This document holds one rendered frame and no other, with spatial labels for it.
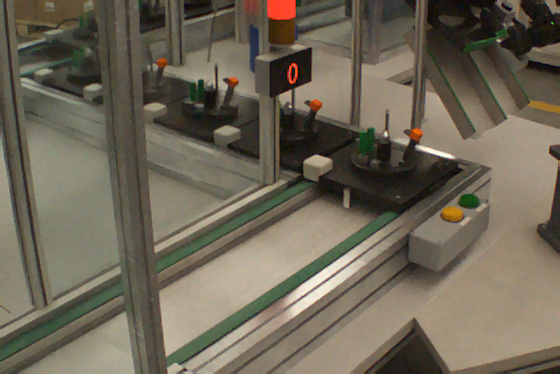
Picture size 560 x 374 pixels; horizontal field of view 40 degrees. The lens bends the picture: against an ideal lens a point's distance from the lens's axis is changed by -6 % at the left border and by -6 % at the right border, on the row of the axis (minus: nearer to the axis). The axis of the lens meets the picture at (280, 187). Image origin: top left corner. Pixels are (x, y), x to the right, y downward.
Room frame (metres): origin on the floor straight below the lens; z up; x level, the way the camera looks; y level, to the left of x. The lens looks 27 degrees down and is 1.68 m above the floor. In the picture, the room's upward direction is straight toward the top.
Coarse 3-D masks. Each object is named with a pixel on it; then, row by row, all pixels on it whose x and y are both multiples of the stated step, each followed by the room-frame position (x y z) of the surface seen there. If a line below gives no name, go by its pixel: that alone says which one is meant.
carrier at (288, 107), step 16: (288, 112) 1.68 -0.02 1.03; (288, 128) 1.67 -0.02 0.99; (320, 128) 1.73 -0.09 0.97; (336, 128) 1.73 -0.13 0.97; (288, 144) 1.62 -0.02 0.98; (304, 144) 1.63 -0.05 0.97; (320, 144) 1.63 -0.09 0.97; (336, 144) 1.64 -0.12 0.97; (288, 160) 1.55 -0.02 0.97; (304, 160) 1.55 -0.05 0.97
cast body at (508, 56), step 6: (498, 42) 1.63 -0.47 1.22; (498, 48) 1.61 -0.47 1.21; (504, 48) 1.60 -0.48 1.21; (498, 54) 1.61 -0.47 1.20; (504, 54) 1.60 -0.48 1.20; (510, 54) 1.59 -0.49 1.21; (522, 54) 1.59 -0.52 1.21; (504, 60) 1.60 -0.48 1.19; (510, 60) 1.59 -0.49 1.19; (516, 60) 1.57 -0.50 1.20; (522, 60) 1.58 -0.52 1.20; (528, 60) 1.59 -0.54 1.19; (510, 66) 1.59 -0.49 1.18; (516, 66) 1.57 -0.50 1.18; (522, 66) 1.59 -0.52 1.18
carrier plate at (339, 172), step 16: (352, 144) 1.64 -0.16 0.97; (336, 160) 1.55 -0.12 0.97; (432, 160) 1.55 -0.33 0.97; (448, 160) 1.56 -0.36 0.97; (320, 176) 1.48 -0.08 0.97; (336, 176) 1.47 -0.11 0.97; (352, 176) 1.47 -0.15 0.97; (416, 176) 1.48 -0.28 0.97; (432, 176) 1.48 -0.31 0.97; (448, 176) 1.50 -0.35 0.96; (368, 192) 1.40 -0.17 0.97; (384, 192) 1.40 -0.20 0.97; (400, 192) 1.40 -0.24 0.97; (416, 192) 1.40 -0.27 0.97; (400, 208) 1.36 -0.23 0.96
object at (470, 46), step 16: (416, 0) 1.74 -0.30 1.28; (432, 0) 1.71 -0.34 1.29; (448, 0) 1.83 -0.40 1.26; (464, 0) 1.79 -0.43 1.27; (432, 16) 1.70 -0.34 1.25; (448, 16) 1.76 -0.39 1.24; (464, 16) 1.79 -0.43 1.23; (448, 32) 1.67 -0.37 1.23; (464, 32) 1.72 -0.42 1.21; (480, 32) 1.74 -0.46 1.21; (464, 48) 1.63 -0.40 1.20; (480, 48) 1.68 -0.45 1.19
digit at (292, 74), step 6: (288, 60) 1.43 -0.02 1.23; (294, 60) 1.44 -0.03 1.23; (288, 66) 1.43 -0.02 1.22; (294, 66) 1.44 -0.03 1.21; (288, 72) 1.43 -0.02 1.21; (294, 72) 1.44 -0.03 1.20; (288, 78) 1.43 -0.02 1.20; (294, 78) 1.44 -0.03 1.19; (288, 84) 1.43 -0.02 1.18; (294, 84) 1.44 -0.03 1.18
